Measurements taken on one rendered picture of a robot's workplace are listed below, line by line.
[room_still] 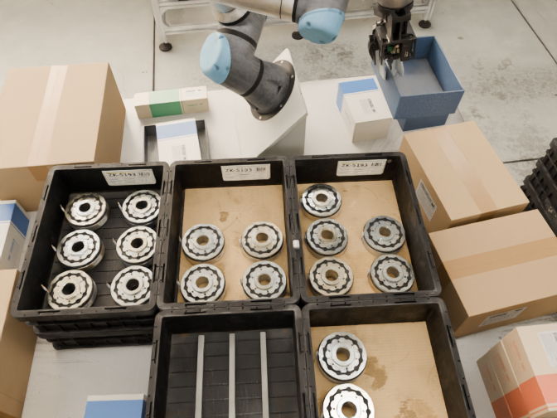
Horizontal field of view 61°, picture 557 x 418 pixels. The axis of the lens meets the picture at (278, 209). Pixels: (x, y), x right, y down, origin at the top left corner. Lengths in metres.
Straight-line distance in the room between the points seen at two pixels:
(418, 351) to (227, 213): 0.56
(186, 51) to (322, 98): 1.55
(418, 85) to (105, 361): 1.01
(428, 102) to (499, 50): 2.23
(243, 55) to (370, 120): 0.46
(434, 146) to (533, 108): 1.67
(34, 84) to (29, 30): 1.98
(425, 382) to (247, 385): 0.37
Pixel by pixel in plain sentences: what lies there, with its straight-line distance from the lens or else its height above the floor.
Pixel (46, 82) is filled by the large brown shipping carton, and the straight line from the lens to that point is 1.60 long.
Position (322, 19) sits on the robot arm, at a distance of 0.88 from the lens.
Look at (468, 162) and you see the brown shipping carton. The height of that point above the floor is 0.86.
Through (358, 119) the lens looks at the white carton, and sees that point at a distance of 1.51.
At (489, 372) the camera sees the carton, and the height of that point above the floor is 0.75.
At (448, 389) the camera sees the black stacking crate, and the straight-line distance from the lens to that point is 1.06.
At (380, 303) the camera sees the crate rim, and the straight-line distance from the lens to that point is 1.01.
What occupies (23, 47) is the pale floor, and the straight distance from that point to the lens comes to 3.45.
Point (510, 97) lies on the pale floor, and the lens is 3.02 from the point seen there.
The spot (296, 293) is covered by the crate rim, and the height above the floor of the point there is 0.93.
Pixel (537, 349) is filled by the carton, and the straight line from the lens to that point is 1.09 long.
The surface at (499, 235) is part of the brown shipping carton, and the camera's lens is 1.27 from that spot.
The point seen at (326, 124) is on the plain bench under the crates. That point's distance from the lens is 1.60.
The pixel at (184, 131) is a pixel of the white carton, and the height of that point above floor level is 0.79.
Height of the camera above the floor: 1.84
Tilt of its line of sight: 56 degrees down
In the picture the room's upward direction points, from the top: straight up
